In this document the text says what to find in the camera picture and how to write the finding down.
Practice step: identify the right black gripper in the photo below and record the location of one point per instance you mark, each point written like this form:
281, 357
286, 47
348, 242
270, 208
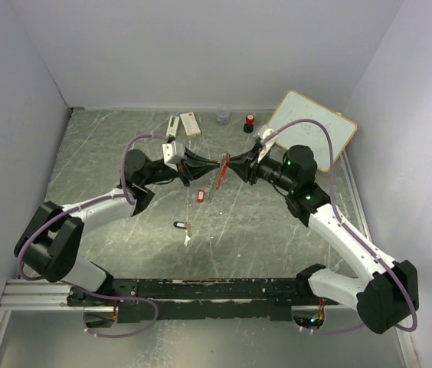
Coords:
246, 165

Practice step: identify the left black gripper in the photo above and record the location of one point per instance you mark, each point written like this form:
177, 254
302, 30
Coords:
188, 170

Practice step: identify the red key tag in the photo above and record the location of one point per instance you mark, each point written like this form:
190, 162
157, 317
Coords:
201, 195

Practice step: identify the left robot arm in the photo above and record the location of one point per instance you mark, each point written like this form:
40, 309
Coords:
51, 241

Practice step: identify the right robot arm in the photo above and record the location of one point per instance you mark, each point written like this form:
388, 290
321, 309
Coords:
383, 291

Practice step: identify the red black stamp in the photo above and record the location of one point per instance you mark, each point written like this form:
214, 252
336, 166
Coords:
249, 123

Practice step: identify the white staples box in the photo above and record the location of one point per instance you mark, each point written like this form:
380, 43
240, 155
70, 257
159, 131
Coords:
190, 124

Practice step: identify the white stapler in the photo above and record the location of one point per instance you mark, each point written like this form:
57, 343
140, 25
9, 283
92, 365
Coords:
172, 127

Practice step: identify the clear paperclip jar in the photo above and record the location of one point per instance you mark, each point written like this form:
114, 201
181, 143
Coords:
223, 115

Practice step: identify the black key tag with key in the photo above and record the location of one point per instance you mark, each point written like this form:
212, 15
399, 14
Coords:
186, 226

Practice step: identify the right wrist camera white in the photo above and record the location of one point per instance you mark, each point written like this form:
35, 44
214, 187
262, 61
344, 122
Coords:
265, 134

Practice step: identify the small whiteboard wood frame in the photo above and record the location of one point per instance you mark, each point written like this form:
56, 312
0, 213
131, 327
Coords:
296, 106

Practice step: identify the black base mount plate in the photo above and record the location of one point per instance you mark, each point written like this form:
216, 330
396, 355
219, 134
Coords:
277, 299

